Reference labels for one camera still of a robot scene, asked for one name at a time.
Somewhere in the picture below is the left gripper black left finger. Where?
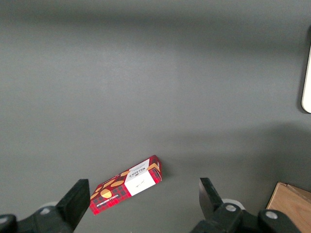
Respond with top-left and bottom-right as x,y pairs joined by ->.
14,179 -> 90,233

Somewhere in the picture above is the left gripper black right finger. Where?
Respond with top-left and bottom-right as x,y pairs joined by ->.
191,178 -> 246,233

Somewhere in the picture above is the wooden drawer cabinet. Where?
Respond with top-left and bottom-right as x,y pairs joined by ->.
266,182 -> 311,233

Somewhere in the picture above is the red tartan shortbread cookie box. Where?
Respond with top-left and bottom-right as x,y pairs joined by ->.
89,154 -> 163,216

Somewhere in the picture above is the beige plastic tray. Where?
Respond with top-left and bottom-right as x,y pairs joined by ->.
301,24 -> 311,114

